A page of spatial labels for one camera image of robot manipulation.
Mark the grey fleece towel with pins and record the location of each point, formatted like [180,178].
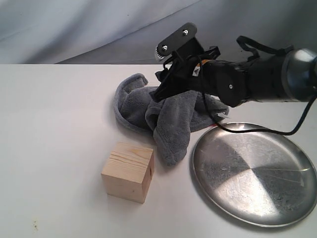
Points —
[171,121]

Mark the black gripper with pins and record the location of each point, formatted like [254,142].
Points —
[197,75]

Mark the white backdrop sheet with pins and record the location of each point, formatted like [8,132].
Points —
[127,31]

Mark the round steel plate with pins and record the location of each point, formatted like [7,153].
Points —
[260,178]

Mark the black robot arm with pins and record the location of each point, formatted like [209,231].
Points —
[288,78]

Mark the wrist camera with black bracket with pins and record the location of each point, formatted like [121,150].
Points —
[180,45]

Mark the light wooden cube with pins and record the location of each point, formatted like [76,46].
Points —
[128,172]

